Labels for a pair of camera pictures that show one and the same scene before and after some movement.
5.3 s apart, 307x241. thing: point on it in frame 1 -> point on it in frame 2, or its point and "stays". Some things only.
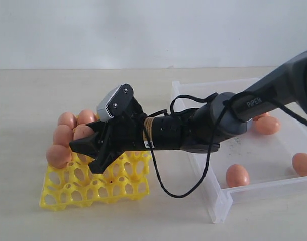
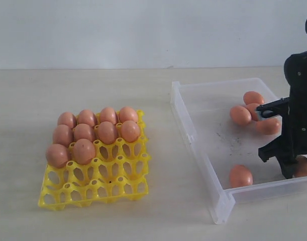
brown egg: [268, 125] stays
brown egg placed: [85, 116] stays
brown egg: [82, 131] stays
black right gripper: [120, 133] -> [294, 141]
